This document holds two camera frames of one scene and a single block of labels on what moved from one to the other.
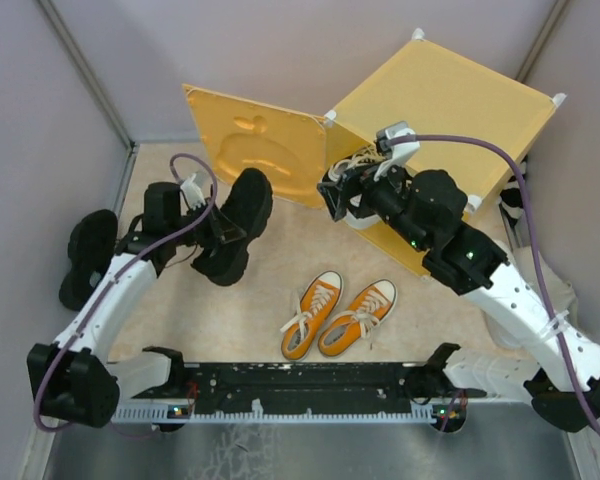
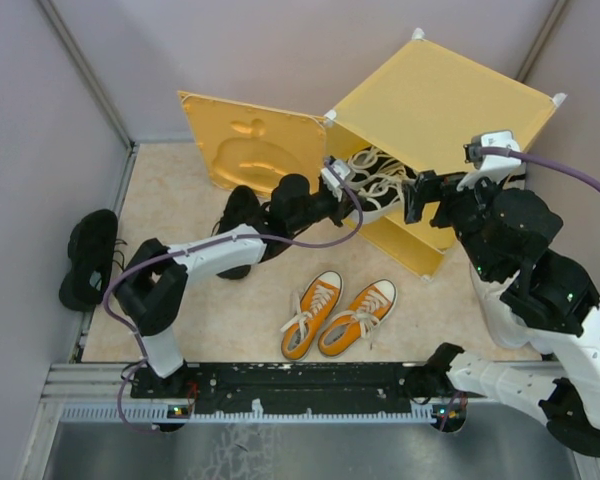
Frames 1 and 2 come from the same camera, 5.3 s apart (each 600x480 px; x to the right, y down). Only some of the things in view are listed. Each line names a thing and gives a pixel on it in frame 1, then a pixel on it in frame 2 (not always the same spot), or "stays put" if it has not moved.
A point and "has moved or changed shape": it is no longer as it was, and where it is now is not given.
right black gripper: (391, 173) → (415, 195)
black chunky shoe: (91, 247) stays put
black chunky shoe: (247, 200) has moved or changed shape
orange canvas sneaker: (369, 310) stays put
